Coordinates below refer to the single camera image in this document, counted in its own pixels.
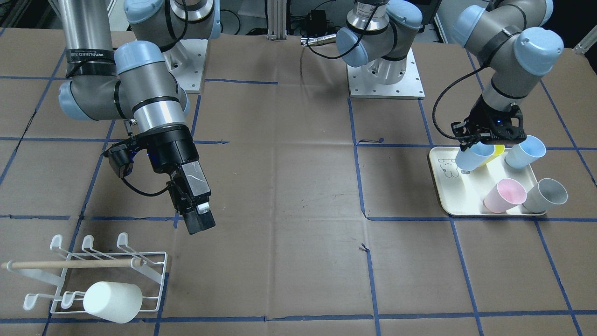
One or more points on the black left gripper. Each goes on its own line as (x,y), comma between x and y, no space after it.
(481,115)

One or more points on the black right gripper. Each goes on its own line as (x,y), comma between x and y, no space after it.
(173,148)

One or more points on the light blue cup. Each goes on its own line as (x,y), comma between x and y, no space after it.
(526,152)
(472,157)

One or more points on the white ikea cup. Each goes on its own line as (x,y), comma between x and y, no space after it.
(113,301)

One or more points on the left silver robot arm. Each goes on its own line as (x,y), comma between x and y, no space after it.
(507,36)

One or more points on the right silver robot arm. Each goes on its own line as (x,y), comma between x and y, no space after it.
(139,82)

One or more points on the yellow cup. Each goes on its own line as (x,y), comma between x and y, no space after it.
(498,150)

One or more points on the pink cup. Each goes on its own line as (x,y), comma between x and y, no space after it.
(506,194)

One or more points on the grey cup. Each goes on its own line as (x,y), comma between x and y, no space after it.
(547,194)

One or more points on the cream serving tray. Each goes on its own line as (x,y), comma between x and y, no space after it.
(461,194)

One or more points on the white wire cup rack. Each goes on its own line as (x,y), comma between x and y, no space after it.
(70,285)

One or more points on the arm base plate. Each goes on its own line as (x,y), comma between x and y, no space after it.
(386,79)
(191,65)

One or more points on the aluminium frame post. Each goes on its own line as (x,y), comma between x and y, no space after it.
(276,16)

